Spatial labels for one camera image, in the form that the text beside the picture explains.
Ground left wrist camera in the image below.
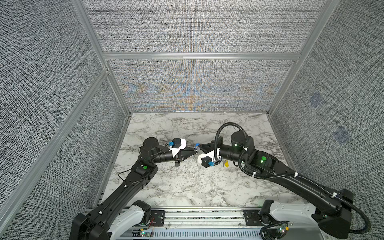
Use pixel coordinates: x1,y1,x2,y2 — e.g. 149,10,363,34
169,138,187,158

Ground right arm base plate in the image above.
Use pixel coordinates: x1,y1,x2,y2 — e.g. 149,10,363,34
243,209,281,227

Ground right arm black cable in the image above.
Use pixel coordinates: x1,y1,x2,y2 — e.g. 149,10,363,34
213,122,372,240

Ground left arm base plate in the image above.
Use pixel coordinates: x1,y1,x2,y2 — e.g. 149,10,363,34
146,210,166,228

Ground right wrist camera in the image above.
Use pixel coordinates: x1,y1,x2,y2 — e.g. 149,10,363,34
197,148,223,168

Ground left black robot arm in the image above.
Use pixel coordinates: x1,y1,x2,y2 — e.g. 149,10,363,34
70,137,197,240

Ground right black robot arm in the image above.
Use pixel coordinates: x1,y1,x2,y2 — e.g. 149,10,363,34
217,131,354,239

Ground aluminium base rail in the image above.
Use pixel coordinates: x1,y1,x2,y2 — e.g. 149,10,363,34
74,207,337,240

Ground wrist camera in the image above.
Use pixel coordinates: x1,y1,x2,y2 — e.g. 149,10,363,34
197,148,223,168
169,138,187,158

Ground aluminium enclosure frame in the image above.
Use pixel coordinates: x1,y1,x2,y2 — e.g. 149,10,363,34
0,0,341,223

